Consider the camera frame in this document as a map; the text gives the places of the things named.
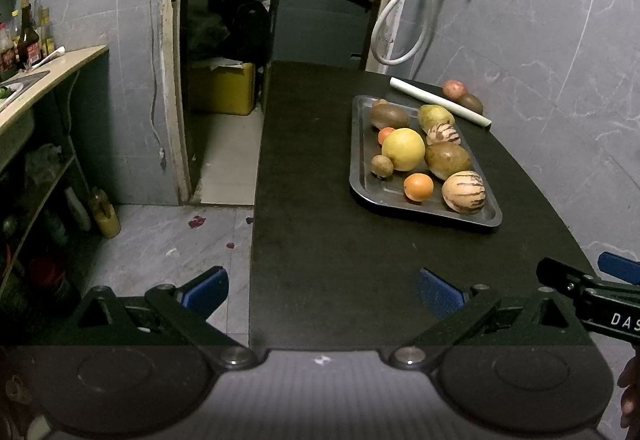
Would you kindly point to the yellow plastic bottle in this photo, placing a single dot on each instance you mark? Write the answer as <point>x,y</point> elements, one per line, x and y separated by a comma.
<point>105,215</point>

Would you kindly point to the rolled white paper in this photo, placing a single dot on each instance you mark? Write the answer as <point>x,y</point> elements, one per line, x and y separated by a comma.
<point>50,56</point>

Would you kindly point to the grey cabinet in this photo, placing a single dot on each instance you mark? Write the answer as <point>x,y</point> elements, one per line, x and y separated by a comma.
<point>320,32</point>

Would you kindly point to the yellow-green pear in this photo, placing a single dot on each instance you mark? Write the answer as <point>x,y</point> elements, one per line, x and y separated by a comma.
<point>434,116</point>

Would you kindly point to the brown fuzzy kiwi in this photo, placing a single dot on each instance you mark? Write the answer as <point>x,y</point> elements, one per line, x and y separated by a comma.
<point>390,116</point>
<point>471,104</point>

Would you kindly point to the yellow oil bottle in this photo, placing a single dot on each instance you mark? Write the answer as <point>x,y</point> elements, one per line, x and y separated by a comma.
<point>46,35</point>

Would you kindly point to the wooden storage shelf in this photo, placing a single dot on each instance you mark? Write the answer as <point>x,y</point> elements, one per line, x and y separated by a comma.
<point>47,182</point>

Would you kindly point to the green-brown passion fruit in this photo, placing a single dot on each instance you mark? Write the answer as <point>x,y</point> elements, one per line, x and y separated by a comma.
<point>449,161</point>

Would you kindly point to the small striped pepino melon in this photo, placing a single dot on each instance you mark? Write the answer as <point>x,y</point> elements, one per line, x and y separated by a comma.
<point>444,134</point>

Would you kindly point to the beige counter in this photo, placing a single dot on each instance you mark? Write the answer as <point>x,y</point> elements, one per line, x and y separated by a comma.
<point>62,66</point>

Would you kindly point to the large striped pepino melon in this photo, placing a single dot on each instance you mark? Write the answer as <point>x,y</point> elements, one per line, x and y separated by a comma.
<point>464,192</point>

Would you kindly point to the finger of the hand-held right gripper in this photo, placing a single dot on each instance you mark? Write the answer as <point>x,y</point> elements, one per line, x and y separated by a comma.
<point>562,274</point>
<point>620,267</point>

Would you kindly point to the small orange tangerine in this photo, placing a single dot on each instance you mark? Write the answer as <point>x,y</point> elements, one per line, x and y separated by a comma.
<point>385,136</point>
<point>419,187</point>

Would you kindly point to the dark bag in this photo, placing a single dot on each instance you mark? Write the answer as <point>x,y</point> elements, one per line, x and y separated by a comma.
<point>245,32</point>

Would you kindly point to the large yellow citrus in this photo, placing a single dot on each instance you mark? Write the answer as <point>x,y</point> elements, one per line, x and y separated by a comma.
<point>403,149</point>

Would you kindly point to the red label bottle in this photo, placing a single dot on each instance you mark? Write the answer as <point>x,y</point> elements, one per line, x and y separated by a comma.
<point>6,52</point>

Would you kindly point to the metal sink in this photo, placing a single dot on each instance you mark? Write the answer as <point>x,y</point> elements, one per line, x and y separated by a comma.
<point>25,82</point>

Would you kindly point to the red peach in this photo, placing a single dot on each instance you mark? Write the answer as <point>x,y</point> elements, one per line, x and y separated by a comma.
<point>454,90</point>

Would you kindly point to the pale door frame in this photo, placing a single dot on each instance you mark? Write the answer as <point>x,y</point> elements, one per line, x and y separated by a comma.
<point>175,70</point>

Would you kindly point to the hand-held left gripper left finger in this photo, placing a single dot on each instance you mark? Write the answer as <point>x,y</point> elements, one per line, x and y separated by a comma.
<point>205,289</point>

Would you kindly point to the red pot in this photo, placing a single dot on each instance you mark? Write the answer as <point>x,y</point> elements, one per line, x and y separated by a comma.
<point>45,272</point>

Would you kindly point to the dark glass bottle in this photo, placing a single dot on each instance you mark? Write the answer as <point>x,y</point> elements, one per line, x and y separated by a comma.
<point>27,42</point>

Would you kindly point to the white plastic tube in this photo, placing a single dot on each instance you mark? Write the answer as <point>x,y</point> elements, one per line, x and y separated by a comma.
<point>440,101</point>

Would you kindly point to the white plastic bottle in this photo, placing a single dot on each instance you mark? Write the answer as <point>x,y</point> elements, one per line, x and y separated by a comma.
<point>77,210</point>

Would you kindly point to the person's right hand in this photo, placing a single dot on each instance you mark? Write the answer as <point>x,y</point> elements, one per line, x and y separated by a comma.
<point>631,395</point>

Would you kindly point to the grey metal tray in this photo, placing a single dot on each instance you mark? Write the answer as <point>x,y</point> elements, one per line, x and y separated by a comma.
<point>381,196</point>

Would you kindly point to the yellow box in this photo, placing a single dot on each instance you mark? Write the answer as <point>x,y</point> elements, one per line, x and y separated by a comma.
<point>222,87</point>

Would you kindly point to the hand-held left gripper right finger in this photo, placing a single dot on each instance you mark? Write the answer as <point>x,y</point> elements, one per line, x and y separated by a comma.
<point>440,292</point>

